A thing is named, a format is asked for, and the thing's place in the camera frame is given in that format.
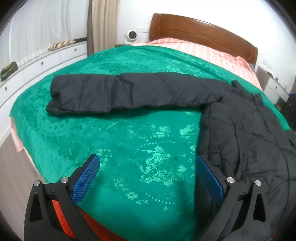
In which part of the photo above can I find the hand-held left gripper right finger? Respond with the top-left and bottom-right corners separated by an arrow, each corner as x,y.
197,154 -> 272,241

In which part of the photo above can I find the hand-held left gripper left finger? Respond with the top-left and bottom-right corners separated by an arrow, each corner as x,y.
24,153 -> 101,241

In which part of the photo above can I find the black puffer jacket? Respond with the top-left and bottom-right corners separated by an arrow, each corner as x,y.
46,72 -> 296,241

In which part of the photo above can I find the green patterned blanket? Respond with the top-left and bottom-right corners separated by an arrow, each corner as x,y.
9,44 -> 293,237

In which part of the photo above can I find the white desk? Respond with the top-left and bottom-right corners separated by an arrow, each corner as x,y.
255,66 -> 290,103

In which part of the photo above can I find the white drawer cabinet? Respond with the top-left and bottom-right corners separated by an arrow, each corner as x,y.
0,42 -> 88,149

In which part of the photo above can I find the pink striped bed sheet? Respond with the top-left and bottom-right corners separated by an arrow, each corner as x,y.
9,37 -> 264,158

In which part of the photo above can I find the camouflage green cloth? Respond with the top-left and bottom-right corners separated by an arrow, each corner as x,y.
0,61 -> 18,81

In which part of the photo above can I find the striped folded cloth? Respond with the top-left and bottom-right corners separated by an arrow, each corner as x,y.
48,40 -> 76,51

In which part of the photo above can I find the small white fan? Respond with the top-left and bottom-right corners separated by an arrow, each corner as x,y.
125,30 -> 139,44

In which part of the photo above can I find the wooden bed headboard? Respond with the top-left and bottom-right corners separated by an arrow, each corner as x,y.
149,13 -> 258,67

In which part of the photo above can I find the beige curtain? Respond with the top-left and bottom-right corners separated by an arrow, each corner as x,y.
87,0 -> 130,57

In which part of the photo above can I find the white sheer curtain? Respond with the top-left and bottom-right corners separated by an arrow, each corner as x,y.
0,0 -> 90,72

